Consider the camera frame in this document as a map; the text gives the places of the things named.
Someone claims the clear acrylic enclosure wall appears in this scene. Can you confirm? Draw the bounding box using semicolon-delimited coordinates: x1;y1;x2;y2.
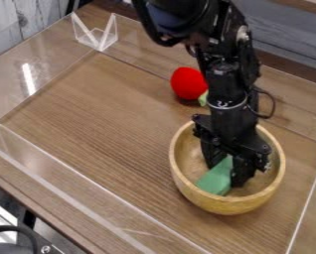
0;15;316;254

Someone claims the clear acrylic corner bracket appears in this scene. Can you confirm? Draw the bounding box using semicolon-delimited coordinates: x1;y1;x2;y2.
71;13;118;52

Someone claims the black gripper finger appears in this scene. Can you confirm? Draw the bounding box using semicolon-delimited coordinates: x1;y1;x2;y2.
232;156;256;188
201;141;228;169

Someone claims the green rectangular block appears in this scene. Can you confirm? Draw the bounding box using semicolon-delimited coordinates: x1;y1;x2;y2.
196;156;233;195

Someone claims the black cable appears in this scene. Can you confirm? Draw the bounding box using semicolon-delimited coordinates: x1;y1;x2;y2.
0;225;39;254

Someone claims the red toy strawberry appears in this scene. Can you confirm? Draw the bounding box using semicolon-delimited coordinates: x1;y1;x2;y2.
170;66;209;105

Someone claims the black device with logo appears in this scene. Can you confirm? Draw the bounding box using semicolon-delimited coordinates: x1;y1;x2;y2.
18;208;85;254

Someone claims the brown wooden bowl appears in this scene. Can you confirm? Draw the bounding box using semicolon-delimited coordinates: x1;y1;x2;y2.
169;121;285;215

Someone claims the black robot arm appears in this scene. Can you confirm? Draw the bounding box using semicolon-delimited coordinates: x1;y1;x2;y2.
132;0;272;187

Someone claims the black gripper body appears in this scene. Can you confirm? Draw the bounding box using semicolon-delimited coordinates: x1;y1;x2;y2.
193;101;272;172

